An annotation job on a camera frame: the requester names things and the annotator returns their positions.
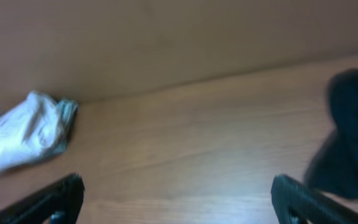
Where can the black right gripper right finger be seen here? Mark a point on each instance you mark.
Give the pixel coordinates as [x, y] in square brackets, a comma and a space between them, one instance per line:
[293, 202]

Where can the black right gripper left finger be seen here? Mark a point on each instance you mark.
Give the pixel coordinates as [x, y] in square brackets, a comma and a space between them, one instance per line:
[59, 202]

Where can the beige khaki shorts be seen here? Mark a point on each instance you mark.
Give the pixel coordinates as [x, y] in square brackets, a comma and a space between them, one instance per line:
[29, 130]

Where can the black garment pile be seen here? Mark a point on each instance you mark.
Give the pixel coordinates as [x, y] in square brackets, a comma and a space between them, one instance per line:
[334, 169]

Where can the folded light blue jeans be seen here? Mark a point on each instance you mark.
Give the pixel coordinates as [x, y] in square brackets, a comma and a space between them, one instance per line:
[68, 111]

